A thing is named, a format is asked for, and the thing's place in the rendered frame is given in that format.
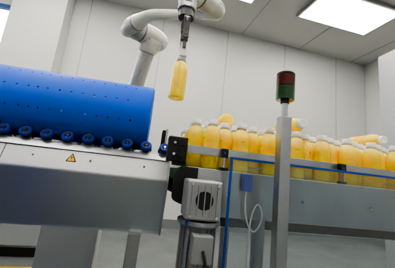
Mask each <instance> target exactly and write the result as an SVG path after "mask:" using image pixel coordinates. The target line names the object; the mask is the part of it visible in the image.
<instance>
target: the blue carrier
mask: <svg viewBox="0 0 395 268"><path fill-rule="evenodd" d="M154 98H155V89H154V88H149V87H144V86H135V85H128V84H124V83H116V82H110V81H102V80H98V79H91V78H84V77H80V76H73V75H66V74H61V73H57V72H50V71H43V70H41V71H40V70H36V69H29V68H22V67H17V66H11V65H3V64H0V124H2V123H8V124H10V126H11V130H10V131H9V134H10V135H19V133H18V130H19V128H21V127H23V126H30V127H31V128H32V130H33V132H32V134H31V137H34V138H41V136H40V132H41V131H42V130H44V129H52V130H53V133H54V134H53V137H52V139H53V140H62V139H61V135H62V134H63V133H64V132H67V131H70V132H72V133H73V134H74V139H73V140H72V142H77V143H82V136H83V135H85V134H91V135H93V136H94V141H93V142H92V144H93V145H101V146H102V145H103V144H102V139H103V138H104V137H106V136H110V137H112V138H113V139H114V143H113V145H112V147H116V148H122V141H123V140H124V139H130V140H132V142H133V146H132V147H131V148H132V149H135V150H141V148H140V145H141V143H142V142H144V141H148V139H149V132H150V124H151V120H152V112H153V103H154ZM18 104H19V105H18ZM28 105H29V107H28ZM38 107H39V108H38ZM49 108H50V110H49ZM61 110H62V111H61ZM96 115H97V116H96ZM107 116H108V118H107ZM118 118H120V119H118ZM130 120H131V121H130Z"/></svg>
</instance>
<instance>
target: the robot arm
mask: <svg viewBox="0 0 395 268"><path fill-rule="evenodd" d="M224 14H225V6H224V4H223V2H222V1H221V0H178V9H149V10H146V11H143V12H140V13H137V14H133V15H131V16H129V17H127V18H126V19H125V20H124V21H123V22H122V25H121V28H120V31H121V34H122V35H123V36H125V37H127V38H131V39H134V40H136V41H138V42H139V50H140V51H139V55H138V58H137V60H136V63H135V67H134V69H133V72H132V76H131V78H130V81H129V85H135V86H144V84H145V80H146V77H147V75H148V72H149V69H150V66H151V63H152V60H153V57H154V56H156V55H157V53H158V52H160V51H163V50H164V49H165V48H166V47H167V45H168V39H167V37H166V35H165V34H164V33H163V32H162V31H160V30H159V29H158V28H155V27H154V26H152V25H150V24H148V23H150V22H152V21H157V20H180V21H181V22H182V23H181V36H180V48H179V55H180V56H184V57H186V56H187V48H188V43H187V41H188V37H189V28H190V23H191V22H193V21H194V19H196V18H199V19H201V20H204V19H208V20H210V19H211V20H213V21H218V20H220V19H222V17H223V16H224Z"/></svg>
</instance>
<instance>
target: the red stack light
mask: <svg viewBox="0 0 395 268"><path fill-rule="evenodd" d="M295 80H296V76H295V75H294V74H292V73H281V74H279V75H277V77H276V86H278V85H281V84H290V85H294V86H295Z"/></svg>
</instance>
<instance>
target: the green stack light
mask: <svg viewBox="0 0 395 268"><path fill-rule="evenodd" d="M282 99H287V100H289V103H290V102H294V100H295V86H294V85H290V84H281V85H278V86H276V101H277V102H280V101H281V100H282Z"/></svg>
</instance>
